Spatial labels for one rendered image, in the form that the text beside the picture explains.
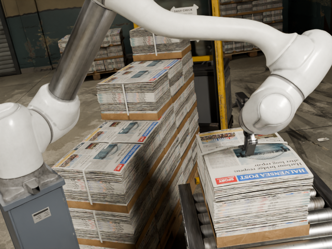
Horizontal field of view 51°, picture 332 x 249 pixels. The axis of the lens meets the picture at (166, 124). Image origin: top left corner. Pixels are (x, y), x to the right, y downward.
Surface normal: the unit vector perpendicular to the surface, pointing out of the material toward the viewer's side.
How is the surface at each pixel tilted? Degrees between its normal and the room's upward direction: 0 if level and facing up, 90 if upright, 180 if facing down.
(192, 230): 0
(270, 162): 1
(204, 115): 90
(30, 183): 7
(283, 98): 58
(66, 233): 90
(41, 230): 90
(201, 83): 90
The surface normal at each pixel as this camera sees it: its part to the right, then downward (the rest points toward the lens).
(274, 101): -0.11, -0.20
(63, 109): 0.55, 0.15
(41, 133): 0.94, -0.04
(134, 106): -0.31, 0.40
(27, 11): 0.06, 0.37
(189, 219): -0.13, -0.92
